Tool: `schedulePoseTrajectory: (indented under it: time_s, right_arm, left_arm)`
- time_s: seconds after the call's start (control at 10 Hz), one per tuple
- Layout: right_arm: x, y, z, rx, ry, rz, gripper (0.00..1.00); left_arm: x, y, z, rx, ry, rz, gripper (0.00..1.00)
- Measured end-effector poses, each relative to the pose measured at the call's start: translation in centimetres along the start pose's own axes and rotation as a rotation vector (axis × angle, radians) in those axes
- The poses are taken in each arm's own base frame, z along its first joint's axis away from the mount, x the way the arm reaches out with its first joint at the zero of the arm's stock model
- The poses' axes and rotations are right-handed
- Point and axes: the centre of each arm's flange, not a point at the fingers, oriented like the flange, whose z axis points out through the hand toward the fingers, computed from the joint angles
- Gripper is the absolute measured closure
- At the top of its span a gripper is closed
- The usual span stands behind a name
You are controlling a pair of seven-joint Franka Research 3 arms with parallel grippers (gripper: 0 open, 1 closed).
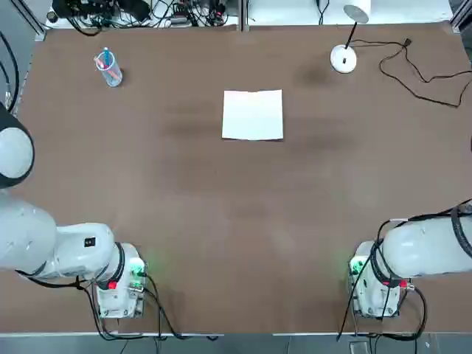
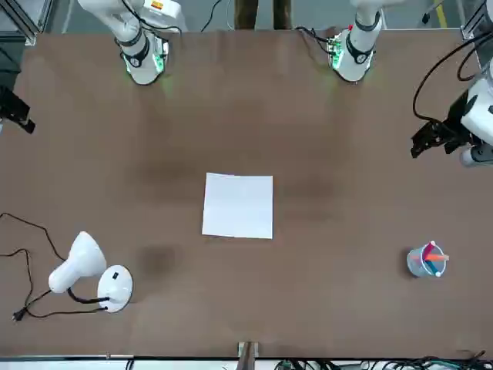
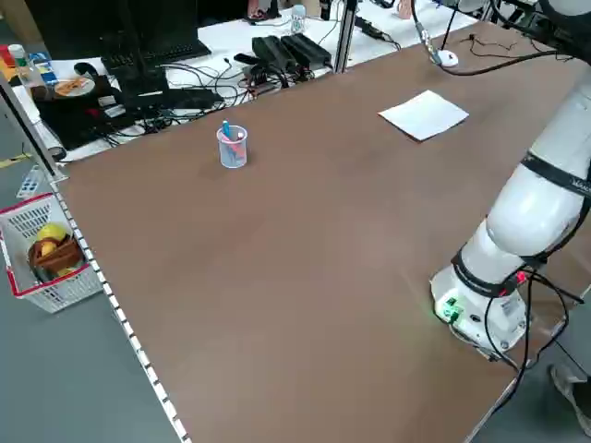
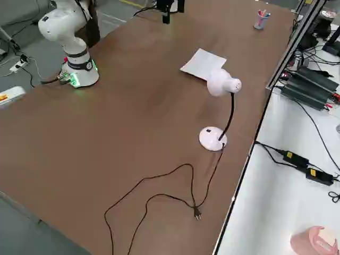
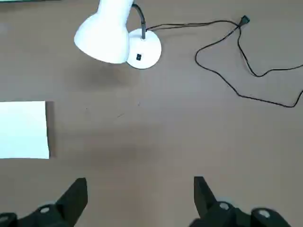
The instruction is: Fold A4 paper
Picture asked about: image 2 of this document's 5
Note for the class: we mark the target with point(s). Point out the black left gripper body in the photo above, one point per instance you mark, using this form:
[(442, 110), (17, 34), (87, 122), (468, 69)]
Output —
[(458, 127)]

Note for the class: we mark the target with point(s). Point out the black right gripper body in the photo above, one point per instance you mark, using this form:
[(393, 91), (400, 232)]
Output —
[(11, 102)]

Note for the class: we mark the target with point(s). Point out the white A4 paper sheet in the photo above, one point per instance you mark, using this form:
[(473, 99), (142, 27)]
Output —
[(238, 206)]

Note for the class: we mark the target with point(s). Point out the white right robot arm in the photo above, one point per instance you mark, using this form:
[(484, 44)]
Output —
[(142, 65)]

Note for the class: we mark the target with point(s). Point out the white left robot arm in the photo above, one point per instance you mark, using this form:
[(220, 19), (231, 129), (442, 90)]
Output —
[(356, 46)]

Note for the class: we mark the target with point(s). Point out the red pen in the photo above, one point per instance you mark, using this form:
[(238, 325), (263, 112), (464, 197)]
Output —
[(437, 256)]

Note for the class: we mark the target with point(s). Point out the clear mesh pen cup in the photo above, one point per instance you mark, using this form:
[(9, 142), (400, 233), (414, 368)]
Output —
[(418, 266)]

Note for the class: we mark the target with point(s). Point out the blue pen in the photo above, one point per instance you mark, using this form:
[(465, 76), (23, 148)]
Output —
[(434, 267)]

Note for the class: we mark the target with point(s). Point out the white desk lamp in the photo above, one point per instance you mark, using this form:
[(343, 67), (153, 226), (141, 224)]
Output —
[(81, 262)]

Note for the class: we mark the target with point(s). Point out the person's leg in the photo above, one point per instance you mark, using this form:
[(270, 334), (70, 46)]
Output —
[(283, 13), (245, 13)]

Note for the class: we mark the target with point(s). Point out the aluminium frame post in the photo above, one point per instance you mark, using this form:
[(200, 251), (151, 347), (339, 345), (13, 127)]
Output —
[(477, 21), (23, 19)]

